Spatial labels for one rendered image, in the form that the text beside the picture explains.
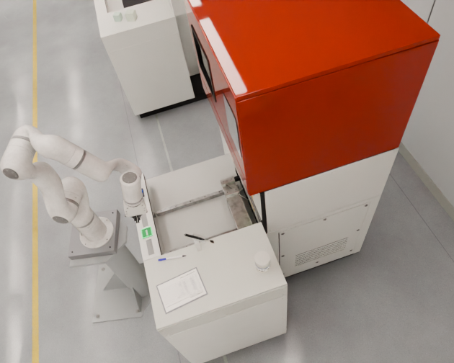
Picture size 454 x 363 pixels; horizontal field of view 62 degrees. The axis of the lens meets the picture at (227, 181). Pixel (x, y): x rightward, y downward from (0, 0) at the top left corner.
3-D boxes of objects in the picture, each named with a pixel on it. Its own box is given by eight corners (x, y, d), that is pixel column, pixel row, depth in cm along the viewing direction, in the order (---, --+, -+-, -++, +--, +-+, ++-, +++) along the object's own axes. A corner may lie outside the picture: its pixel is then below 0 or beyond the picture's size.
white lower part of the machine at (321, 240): (310, 172, 325) (318, 101, 259) (359, 256, 277) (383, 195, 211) (232, 198, 319) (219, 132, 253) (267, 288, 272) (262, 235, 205)
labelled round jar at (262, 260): (267, 256, 182) (266, 248, 175) (272, 270, 178) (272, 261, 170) (253, 261, 182) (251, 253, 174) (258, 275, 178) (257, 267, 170)
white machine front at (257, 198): (223, 130, 253) (215, 83, 220) (266, 233, 206) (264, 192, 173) (219, 132, 253) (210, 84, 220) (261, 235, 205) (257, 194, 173)
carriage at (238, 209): (233, 180, 225) (233, 177, 222) (254, 232, 203) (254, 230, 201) (220, 184, 224) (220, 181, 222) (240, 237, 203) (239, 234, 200)
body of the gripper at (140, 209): (143, 190, 177) (145, 204, 185) (120, 194, 174) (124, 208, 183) (145, 202, 172) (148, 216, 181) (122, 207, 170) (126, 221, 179)
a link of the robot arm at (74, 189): (68, 227, 195) (45, 205, 175) (78, 196, 205) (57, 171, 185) (91, 228, 193) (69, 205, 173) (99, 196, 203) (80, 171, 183)
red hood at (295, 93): (323, 50, 225) (334, -58, 177) (398, 147, 178) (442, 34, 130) (202, 87, 219) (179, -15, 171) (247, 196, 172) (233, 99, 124)
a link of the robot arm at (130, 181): (124, 186, 174) (122, 203, 169) (120, 168, 164) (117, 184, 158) (143, 186, 175) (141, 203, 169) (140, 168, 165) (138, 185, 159)
